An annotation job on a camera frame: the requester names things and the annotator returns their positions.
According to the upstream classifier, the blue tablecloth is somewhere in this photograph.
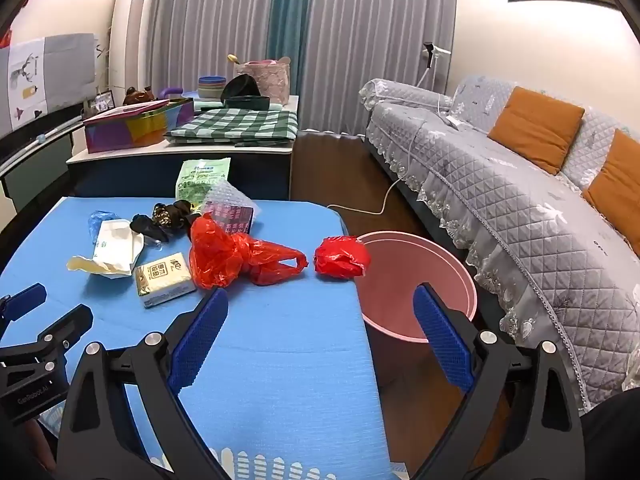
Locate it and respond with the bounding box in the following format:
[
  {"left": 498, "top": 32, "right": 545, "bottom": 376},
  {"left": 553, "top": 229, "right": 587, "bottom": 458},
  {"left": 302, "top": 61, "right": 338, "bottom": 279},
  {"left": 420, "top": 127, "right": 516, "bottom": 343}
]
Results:
[{"left": 0, "top": 196, "right": 393, "bottom": 480}]

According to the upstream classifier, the white rod with blue ring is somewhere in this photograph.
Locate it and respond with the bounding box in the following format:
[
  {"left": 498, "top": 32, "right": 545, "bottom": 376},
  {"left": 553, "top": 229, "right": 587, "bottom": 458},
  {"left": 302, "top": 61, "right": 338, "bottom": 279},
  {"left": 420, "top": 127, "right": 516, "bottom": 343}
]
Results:
[{"left": 0, "top": 119, "right": 83, "bottom": 161}]

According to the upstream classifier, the green printed packet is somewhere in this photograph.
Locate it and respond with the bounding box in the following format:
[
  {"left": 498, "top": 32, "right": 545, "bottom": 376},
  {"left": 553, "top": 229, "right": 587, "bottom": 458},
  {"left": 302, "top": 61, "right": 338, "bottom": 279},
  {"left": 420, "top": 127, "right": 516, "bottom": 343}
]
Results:
[{"left": 175, "top": 157, "right": 232, "bottom": 211}]

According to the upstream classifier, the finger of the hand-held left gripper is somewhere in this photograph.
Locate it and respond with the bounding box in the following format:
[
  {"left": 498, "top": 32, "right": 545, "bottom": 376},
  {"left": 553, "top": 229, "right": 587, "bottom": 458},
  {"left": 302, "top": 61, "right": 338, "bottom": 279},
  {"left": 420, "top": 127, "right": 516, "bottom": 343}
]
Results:
[
  {"left": 0, "top": 305, "right": 95, "bottom": 387},
  {"left": 0, "top": 283, "right": 47, "bottom": 322}
]

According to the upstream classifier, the black plastic scrap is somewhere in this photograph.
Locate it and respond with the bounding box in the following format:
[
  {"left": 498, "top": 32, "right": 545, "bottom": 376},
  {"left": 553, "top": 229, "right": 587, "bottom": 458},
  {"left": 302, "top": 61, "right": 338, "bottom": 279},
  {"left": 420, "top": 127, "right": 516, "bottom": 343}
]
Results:
[{"left": 130, "top": 214, "right": 171, "bottom": 243}]

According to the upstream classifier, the white cable with adapter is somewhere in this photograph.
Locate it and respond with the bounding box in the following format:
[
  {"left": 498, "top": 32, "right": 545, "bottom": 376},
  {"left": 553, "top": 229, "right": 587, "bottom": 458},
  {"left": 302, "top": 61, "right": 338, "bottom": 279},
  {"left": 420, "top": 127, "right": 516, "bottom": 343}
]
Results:
[{"left": 326, "top": 67, "right": 465, "bottom": 215}]

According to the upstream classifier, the grey printed tv cover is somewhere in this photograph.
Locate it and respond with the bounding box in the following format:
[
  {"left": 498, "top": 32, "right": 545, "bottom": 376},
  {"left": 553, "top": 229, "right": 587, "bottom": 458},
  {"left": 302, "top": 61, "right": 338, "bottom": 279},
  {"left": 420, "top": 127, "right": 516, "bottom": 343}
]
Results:
[{"left": 0, "top": 33, "right": 97, "bottom": 136}]

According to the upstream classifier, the blue plastic bag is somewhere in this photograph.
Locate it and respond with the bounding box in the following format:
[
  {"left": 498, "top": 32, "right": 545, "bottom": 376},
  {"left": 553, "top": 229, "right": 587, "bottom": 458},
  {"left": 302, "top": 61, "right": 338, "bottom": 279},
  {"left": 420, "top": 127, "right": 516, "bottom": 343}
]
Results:
[{"left": 88, "top": 210, "right": 121, "bottom": 238}]

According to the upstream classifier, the pink trash bin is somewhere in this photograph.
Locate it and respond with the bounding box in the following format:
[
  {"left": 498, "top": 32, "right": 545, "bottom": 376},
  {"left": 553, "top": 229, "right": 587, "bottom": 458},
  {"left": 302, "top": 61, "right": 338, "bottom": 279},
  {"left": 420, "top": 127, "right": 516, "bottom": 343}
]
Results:
[{"left": 352, "top": 231, "right": 478, "bottom": 391}]

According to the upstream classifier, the grey quilted sofa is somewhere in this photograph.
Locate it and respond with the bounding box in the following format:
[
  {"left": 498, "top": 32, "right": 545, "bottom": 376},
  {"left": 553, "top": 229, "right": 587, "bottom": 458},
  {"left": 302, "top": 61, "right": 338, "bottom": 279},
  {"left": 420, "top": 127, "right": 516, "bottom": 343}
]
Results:
[{"left": 359, "top": 75, "right": 640, "bottom": 411}]

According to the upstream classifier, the pink lace basket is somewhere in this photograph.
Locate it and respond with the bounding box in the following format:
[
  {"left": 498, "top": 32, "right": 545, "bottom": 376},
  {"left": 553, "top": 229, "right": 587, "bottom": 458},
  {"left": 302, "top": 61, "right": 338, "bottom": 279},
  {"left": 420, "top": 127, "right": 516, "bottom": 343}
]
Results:
[{"left": 235, "top": 57, "right": 292, "bottom": 106}]

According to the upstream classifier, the dark tv stand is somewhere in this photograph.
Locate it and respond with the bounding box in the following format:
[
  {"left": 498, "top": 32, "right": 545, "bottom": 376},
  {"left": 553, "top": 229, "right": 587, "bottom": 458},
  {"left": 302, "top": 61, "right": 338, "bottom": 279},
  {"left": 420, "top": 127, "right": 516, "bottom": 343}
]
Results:
[{"left": 0, "top": 110, "right": 86, "bottom": 211}]

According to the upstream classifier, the white standing air conditioner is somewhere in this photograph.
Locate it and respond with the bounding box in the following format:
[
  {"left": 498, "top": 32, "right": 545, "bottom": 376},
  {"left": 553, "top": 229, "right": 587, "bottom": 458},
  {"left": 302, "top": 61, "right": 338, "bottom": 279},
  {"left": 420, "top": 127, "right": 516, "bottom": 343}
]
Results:
[{"left": 109, "top": 0, "right": 157, "bottom": 106}]

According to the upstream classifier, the orange cushion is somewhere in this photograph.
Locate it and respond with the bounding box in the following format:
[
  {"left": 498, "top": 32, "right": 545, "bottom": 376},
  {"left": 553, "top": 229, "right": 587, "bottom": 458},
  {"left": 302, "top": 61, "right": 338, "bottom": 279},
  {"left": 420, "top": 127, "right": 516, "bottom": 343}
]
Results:
[
  {"left": 582, "top": 129, "right": 640, "bottom": 256},
  {"left": 487, "top": 86, "right": 586, "bottom": 176}
]

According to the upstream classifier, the colourful tin box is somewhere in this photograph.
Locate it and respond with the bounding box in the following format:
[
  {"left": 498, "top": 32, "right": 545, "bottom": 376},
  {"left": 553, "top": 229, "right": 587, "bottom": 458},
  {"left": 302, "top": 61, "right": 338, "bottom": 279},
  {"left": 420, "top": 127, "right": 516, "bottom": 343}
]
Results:
[{"left": 82, "top": 98, "right": 195, "bottom": 153}]

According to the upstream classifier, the white stand with black clamp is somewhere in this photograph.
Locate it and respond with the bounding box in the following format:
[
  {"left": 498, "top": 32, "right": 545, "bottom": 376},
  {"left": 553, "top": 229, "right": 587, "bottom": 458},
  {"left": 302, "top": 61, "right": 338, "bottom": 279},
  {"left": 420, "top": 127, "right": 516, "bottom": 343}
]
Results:
[{"left": 422, "top": 42, "right": 451, "bottom": 81}]

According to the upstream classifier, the brown teapot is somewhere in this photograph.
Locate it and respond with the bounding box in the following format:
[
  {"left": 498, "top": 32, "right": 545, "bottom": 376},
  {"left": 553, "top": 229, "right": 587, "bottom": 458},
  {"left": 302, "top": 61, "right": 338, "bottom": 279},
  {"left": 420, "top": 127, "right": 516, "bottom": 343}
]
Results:
[{"left": 123, "top": 86, "right": 155, "bottom": 107}]

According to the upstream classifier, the green checkered cloth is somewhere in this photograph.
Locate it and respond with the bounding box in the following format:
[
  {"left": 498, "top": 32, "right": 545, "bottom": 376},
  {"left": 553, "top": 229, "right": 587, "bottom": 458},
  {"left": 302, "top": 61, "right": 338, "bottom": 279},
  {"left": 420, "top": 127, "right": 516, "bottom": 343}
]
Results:
[{"left": 164, "top": 108, "right": 299, "bottom": 148}]

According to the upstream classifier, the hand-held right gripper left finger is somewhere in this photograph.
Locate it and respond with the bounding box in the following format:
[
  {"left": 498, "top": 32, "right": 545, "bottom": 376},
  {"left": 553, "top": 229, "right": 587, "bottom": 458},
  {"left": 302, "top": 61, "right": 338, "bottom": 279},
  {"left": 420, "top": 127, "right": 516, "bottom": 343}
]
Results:
[{"left": 56, "top": 287, "right": 231, "bottom": 480}]

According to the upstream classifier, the mint green cloth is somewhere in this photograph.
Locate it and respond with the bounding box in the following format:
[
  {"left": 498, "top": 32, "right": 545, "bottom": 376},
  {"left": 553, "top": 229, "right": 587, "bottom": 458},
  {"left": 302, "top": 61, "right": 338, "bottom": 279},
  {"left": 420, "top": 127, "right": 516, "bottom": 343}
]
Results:
[{"left": 182, "top": 91, "right": 300, "bottom": 113}]

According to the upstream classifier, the teal curtain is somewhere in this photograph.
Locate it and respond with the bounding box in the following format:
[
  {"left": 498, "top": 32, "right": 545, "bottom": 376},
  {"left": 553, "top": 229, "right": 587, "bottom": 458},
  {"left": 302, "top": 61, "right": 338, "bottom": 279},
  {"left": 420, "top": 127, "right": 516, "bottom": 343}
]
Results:
[{"left": 267, "top": 0, "right": 315, "bottom": 98}]

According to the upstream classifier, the white paper wrapper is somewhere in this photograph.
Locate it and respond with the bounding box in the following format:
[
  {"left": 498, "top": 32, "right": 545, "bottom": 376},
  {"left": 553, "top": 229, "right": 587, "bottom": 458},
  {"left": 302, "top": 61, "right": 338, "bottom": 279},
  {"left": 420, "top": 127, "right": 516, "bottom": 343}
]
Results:
[{"left": 66, "top": 218, "right": 146, "bottom": 279}]

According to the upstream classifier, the stack of coloured bowls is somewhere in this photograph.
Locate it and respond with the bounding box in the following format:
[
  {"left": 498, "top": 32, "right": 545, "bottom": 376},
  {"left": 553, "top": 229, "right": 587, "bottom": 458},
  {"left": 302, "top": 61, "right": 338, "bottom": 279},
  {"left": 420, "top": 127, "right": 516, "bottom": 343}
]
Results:
[{"left": 197, "top": 76, "right": 228, "bottom": 101}]

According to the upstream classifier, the black pink printed box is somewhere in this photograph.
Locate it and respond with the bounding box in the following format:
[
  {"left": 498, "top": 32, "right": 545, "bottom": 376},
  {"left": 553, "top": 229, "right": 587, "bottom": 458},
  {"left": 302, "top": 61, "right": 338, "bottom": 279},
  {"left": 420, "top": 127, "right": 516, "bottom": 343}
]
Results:
[{"left": 200, "top": 182, "right": 263, "bottom": 236}]

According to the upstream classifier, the white topped cabinet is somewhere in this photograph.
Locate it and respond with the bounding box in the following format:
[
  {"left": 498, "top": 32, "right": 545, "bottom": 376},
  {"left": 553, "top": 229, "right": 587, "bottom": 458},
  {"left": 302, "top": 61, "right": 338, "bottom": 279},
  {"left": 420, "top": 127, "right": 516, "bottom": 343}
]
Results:
[{"left": 66, "top": 95, "right": 301, "bottom": 201}]

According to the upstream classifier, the black gold scrunchie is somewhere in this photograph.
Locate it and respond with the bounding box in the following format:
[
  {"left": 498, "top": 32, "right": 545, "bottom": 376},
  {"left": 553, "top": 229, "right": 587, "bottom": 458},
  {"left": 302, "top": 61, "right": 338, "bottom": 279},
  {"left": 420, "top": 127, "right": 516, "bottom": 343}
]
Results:
[{"left": 152, "top": 200, "right": 201, "bottom": 233}]

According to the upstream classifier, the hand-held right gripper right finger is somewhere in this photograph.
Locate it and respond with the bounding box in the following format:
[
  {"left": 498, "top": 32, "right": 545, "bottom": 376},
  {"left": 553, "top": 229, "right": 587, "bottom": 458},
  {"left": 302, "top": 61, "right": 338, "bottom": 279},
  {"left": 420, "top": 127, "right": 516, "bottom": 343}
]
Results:
[{"left": 412, "top": 282, "right": 586, "bottom": 480}]

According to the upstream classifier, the white tissue pack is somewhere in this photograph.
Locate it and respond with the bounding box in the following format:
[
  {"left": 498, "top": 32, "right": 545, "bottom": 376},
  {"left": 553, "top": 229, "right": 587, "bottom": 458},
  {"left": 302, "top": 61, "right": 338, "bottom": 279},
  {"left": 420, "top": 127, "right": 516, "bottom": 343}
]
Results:
[{"left": 134, "top": 252, "right": 197, "bottom": 309}]

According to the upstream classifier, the red plastic bag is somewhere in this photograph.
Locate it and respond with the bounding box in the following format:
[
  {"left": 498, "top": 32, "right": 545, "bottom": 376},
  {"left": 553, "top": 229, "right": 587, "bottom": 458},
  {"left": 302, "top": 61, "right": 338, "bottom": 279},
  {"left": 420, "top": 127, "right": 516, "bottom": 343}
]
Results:
[
  {"left": 189, "top": 213, "right": 308, "bottom": 291},
  {"left": 313, "top": 236, "right": 372, "bottom": 278}
]

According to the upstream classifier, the grey pleated curtain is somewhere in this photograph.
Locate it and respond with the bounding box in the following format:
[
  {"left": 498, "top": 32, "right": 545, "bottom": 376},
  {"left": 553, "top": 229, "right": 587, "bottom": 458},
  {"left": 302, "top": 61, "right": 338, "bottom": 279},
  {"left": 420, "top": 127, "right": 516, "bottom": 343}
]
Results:
[
  {"left": 145, "top": 0, "right": 281, "bottom": 111},
  {"left": 300, "top": 0, "right": 458, "bottom": 136}
]

